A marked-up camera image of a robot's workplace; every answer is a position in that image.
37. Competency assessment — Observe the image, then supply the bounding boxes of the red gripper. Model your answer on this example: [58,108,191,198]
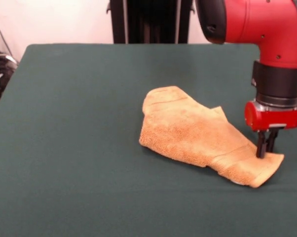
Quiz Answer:
[244,99,297,159]

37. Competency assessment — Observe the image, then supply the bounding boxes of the black equipment with cables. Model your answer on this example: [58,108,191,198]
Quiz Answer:
[0,19,19,102]

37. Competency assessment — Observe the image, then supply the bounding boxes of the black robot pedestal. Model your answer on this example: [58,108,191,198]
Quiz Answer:
[109,0,196,44]

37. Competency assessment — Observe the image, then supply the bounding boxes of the tan terry towel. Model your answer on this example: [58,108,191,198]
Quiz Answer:
[139,85,285,189]

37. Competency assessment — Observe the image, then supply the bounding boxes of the dark green table cloth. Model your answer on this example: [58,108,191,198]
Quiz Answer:
[0,43,297,237]

